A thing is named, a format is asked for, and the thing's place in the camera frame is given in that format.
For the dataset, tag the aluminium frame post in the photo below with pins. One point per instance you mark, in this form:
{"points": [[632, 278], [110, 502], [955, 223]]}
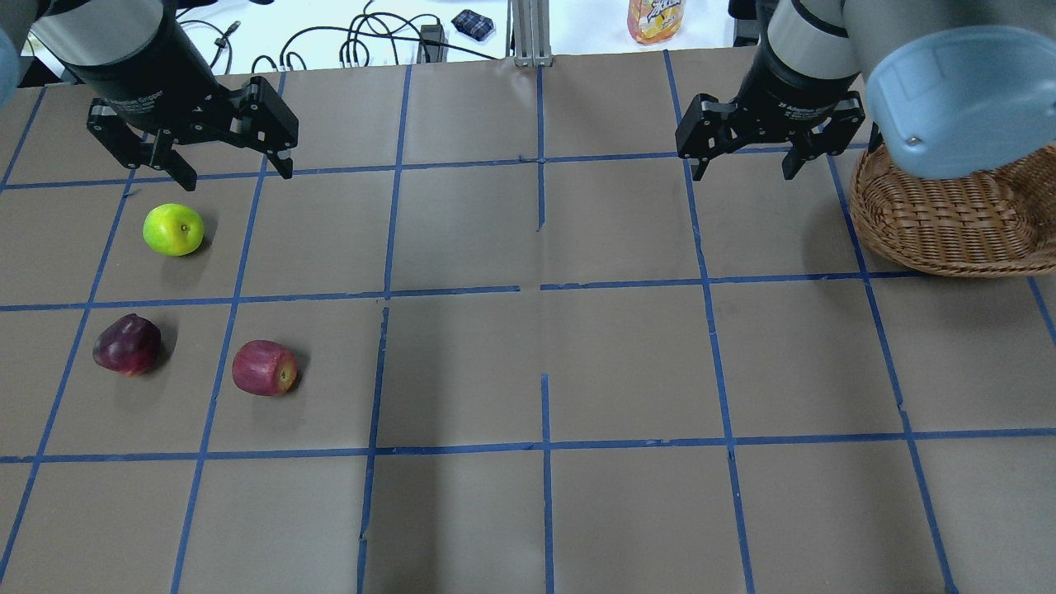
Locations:
{"points": [[529, 43]]}

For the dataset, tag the dark blue pouch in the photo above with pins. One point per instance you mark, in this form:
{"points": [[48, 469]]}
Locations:
{"points": [[474, 25]]}

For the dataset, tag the dark red apple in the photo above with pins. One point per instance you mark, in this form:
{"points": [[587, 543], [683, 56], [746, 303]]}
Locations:
{"points": [[130, 346]]}

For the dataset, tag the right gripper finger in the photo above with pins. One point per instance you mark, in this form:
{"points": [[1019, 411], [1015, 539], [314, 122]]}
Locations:
{"points": [[702, 152], [804, 147]]}

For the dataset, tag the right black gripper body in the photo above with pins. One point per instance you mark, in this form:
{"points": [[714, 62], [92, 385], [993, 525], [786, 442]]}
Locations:
{"points": [[799, 87]]}

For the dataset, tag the wicker basket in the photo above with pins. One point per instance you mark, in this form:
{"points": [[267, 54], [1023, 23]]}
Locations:
{"points": [[992, 224]]}

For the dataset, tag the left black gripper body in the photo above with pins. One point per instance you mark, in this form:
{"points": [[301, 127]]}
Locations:
{"points": [[142, 73]]}

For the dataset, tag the green apple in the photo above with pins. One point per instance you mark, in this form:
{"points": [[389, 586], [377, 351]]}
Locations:
{"points": [[175, 230]]}

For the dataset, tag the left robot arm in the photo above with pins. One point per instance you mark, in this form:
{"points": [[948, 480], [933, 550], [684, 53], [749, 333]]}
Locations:
{"points": [[154, 91]]}

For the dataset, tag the black power adapter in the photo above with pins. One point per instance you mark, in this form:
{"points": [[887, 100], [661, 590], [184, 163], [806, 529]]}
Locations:
{"points": [[432, 44]]}

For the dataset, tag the orange juice bottle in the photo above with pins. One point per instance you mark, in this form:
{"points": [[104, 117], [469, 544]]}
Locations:
{"points": [[652, 22]]}

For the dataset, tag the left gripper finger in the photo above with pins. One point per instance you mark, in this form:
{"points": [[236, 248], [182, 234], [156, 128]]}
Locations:
{"points": [[278, 150], [165, 158]]}

